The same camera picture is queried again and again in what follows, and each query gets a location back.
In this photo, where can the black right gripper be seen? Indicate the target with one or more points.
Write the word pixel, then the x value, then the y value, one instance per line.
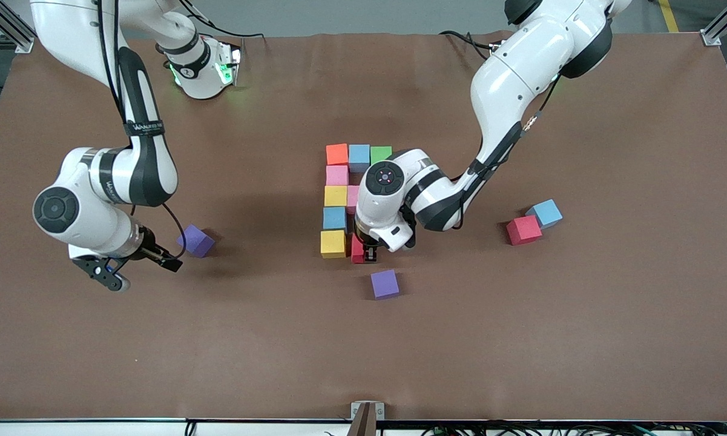
pixel 151 250

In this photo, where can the red foam cube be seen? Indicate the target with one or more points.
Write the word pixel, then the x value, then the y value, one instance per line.
pixel 524 230
pixel 356 249

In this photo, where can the purple foam cube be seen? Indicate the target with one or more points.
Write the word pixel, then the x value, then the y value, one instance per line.
pixel 198 240
pixel 385 284

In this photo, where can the yellow foam cube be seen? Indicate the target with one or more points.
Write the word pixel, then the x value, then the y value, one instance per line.
pixel 333 244
pixel 335 195

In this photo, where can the blue foam cube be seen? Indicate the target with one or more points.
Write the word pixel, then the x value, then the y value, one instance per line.
pixel 545 213
pixel 359 158
pixel 334 218

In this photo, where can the pink foam cube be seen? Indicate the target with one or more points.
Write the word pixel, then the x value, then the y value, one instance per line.
pixel 337 175
pixel 352 200

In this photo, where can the green foam cube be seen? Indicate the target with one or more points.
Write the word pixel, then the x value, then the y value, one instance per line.
pixel 381 153

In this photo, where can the orange foam cube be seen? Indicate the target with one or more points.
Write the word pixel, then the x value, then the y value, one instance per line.
pixel 337 154

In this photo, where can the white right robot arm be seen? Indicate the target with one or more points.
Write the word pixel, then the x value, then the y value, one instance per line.
pixel 72 36

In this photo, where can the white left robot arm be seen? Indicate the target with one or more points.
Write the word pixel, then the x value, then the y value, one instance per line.
pixel 520 60

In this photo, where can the brown table mat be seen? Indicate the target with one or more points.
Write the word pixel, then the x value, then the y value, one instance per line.
pixel 157 339

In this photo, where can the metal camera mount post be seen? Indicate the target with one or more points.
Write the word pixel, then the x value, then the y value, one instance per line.
pixel 367 418

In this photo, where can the white table front rail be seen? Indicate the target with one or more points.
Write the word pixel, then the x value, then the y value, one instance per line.
pixel 97 430

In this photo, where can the aluminium frame post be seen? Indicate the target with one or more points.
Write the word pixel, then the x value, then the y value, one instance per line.
pixel 717 33
pixel 12 27

